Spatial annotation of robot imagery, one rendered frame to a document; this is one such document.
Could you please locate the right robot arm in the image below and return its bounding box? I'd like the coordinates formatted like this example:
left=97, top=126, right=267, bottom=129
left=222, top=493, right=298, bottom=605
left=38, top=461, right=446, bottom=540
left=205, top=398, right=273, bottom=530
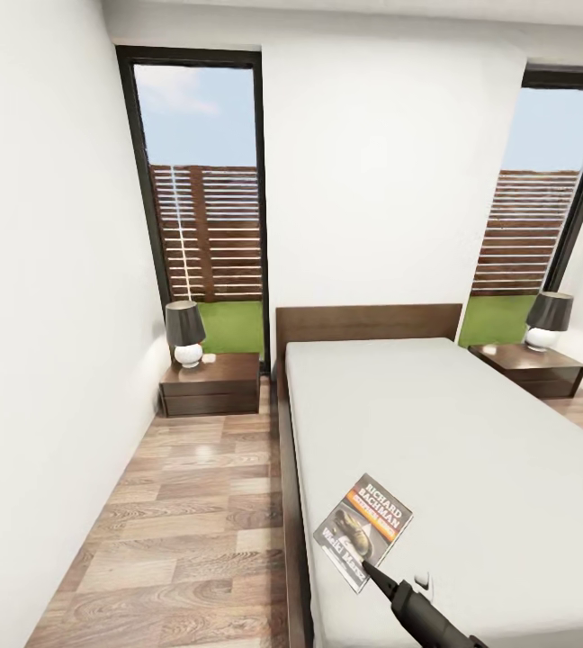
left=362, top=561, right=489, bottom=648

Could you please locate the hardback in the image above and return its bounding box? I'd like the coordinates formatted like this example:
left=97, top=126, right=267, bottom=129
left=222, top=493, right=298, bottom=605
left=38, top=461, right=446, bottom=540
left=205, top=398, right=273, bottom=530
left=312, top=472, right=414, bottom=596

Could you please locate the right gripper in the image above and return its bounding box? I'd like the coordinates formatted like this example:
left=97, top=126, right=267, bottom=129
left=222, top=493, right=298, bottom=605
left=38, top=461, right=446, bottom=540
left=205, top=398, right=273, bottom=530
left=362, top=561, right=450, bottom=648

